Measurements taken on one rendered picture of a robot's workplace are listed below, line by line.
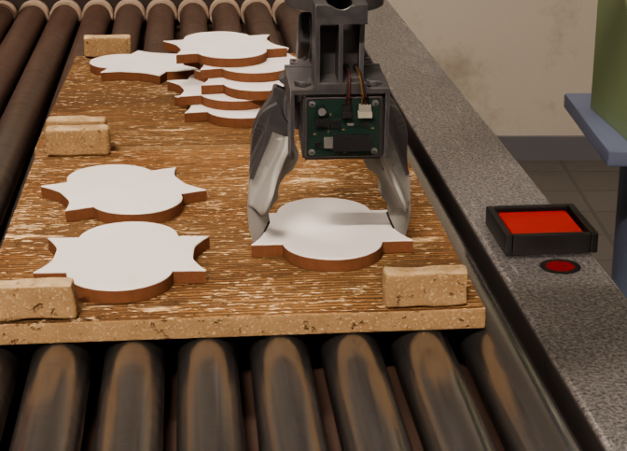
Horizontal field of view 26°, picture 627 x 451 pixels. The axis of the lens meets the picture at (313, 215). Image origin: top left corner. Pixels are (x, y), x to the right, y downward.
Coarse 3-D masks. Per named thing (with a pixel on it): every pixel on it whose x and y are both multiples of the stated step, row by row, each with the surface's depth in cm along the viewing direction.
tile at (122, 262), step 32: (128, 224) 107; (160, 224) 107; (64, 256) 100; (96, 256) 100; (128, 256) 100; (160, 256) 100; (192, 256) 100; (96, 288) 94; (128, 288) 94; (160, 288) 96
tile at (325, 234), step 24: (288, 216) 108; (312, 216) 108; (336, 216) 108; (360, 216) 108; (384, 216) 108; (264, 240) 103; (288, 240) 103; (312, 240) 103; (336, 240) 103; (360, 240) 103; (384, 240) 103; (408, 240) 103; (312, 264) 100; (336, 264) 100; (360, 264) 100
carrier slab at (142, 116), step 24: (72, 72) 161; (72, 96) 150; (96, 96) 150; (120, 96) 150; (144, 96) 150; (168, 96) 150; (120, 120) 140; (144, 120) 140; (168, 120) 140; (120, 144) 132; (144, 144) 132; (168, 144) 132; (192, 144) 132; (216, 144) 132; (240, 144) 132
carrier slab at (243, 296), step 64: (320, 192) 118; (0, 256) 103; (384, 256) 103; (448, 256) 103; (64, 320) 91; (128, 320) 92; (192, 320) 92; (256, 320) 92; (320, 320) 93; (384, 320) 93; (448, 320) 94
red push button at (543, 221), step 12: (504, 216) 114; (516, 216) 114; (528, 216) 114; (540, 216) 114; (552, 216) 114; (564, 216) 114; (516, 228) 111; (528, 228) 111; (540, 228) 111; (552, 228) 111; (564, 228) 111; (576, 228) 111
